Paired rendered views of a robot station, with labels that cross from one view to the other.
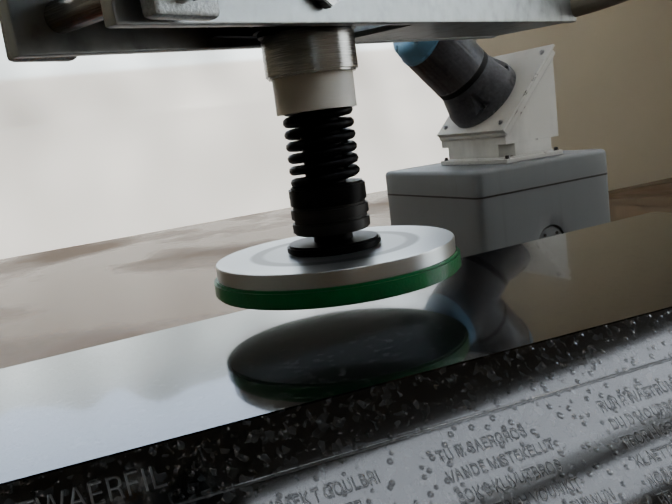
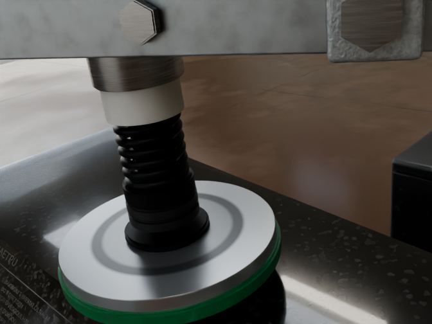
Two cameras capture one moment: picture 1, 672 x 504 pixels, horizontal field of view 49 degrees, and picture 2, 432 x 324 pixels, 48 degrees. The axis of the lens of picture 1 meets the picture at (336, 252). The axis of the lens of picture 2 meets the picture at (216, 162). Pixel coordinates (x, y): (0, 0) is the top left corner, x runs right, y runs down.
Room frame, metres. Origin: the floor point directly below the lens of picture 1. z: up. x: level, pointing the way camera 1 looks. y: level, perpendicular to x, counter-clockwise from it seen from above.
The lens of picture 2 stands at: (0.71, 0.42, 1.12)
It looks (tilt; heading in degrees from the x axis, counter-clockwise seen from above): 23 degrees down; 254
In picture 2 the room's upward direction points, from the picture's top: 8 degrees counter-clockwise
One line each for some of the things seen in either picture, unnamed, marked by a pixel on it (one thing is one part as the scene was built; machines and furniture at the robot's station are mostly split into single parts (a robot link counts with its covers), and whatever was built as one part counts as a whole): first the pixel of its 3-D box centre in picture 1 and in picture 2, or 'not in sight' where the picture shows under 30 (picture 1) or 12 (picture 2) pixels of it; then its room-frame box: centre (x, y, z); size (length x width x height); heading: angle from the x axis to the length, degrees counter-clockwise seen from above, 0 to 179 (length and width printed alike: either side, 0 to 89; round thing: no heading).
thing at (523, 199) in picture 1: (504, 322); not in sight; (1.85, -0.42, 0.43); 0.50 x 0.50 x 0.85; 26
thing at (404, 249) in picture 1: (335, 253); (168, 233); (0.64, 0.00, 0.87); 0.21 x 0.21 x 0.01
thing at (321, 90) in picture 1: (314, 90); (141, 93); (0.64, 0.00, 1.02); 0.07 x 0.07 x 0.04
